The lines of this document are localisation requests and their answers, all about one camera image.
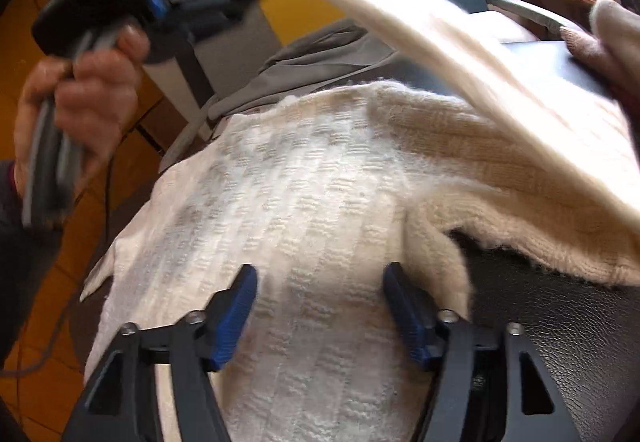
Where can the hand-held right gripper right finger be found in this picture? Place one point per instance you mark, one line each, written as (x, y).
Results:
(405, 317)

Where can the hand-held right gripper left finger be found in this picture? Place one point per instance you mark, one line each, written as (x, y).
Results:
(235, 317)

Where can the cream knitted sweater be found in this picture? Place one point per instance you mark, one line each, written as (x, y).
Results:
(310, 222)

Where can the person's left hand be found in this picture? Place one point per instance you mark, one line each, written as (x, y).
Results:
(100, 97)

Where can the grey cloth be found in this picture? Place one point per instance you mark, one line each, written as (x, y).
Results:
(300, 72)

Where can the beige knit garment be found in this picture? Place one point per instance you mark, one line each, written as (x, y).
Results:
(610, 37)

